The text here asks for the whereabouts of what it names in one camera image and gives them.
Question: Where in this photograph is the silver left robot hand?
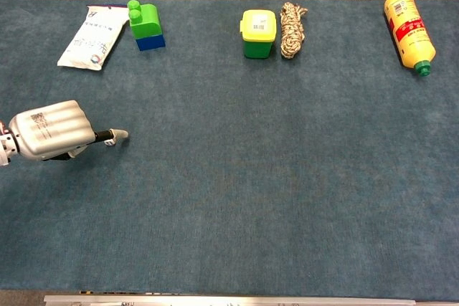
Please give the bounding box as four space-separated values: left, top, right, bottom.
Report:
8 100 129 162

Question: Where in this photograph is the beige speckled rope bundle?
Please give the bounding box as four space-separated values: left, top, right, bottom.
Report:
279 1 309 59

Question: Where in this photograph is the yellow bottle with green cap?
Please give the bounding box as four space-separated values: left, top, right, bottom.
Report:
384 0 437 78

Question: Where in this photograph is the green toy building block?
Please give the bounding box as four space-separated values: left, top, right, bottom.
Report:
127 0 163 39

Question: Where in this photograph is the blue felt table mat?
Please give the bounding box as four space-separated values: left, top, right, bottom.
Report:
0 0 459 302

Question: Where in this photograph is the aluminium table edge rail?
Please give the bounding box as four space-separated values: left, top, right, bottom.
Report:
43 294 417 306

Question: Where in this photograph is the white printed snack bag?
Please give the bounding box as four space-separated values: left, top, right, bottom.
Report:
57 4 129 71

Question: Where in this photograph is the blue toy building block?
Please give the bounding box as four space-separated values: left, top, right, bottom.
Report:
135 34 166 52

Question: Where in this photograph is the lime green lidded container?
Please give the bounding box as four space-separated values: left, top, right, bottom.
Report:
239 9 278 59

